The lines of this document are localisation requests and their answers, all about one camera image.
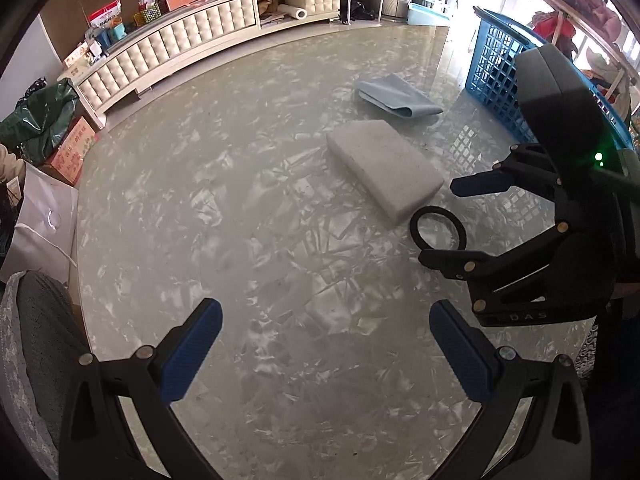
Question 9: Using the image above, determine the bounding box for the black hair band ring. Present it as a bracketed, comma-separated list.
[408, 205, 469, 254]

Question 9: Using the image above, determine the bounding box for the blue plastic basket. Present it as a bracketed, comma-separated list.
[465, 6, 639, 169]

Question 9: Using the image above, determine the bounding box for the white foam sponge block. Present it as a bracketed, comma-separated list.
[326, 120, 444, 223]

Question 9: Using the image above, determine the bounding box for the light blue cloth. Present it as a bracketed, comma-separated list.
[356, 74, 442, 119]

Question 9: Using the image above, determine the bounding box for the light blue storage box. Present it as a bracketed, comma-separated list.
[407, 0, 451, 27]

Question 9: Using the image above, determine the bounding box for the white paper shopping bag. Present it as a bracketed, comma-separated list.
[1, 164, 78, 285]

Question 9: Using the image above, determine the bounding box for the paper towel roll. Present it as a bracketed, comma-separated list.
[278, 4, 307, 21]

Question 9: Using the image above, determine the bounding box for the cardboard box with print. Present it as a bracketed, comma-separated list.
[42, 117, 99, 186]

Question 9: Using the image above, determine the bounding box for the person in beige jacket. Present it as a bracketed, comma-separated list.
[0, 145, 26, 261]

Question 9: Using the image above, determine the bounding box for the green plastic bag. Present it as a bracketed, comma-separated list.
[1, 78, 79, 166]

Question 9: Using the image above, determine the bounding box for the white tufted TV cabinet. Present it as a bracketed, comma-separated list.
[72, 0, 341, 129]

